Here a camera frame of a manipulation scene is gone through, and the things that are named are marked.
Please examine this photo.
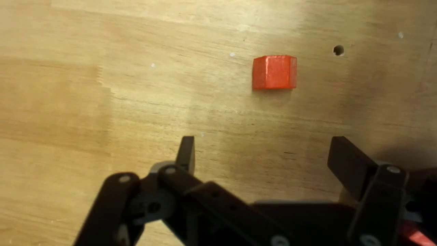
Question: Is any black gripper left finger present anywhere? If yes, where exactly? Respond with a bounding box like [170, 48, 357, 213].
[74, 135, 293, 246]

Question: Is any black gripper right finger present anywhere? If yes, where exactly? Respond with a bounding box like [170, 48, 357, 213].
[327, 135, 437, 246]

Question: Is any orange wooden cube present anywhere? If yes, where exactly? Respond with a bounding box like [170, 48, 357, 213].
[252, 53, 299, 92]
[401, 223, 433, 246]

